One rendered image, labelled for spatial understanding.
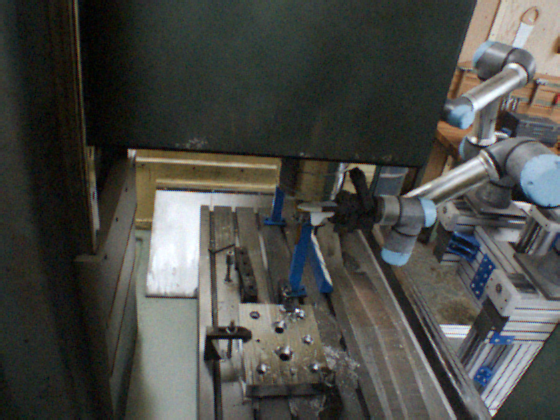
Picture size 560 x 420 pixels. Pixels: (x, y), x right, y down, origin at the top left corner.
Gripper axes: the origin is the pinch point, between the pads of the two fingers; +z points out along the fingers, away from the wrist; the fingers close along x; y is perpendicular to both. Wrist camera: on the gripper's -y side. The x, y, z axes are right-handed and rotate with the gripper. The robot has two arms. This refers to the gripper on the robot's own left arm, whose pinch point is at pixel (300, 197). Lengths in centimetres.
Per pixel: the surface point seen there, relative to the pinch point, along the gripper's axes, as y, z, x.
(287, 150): -17.0, 8.3, -12.5
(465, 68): 2, -186, 234
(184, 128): -19.6, 27.6, -12.5
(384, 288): 75, -64, 52
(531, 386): 37, -66, -29
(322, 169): -11.5, -0.9, -8.0
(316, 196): -4.9, -1.0, -7.8
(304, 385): 45.3, -6.1, -19.1
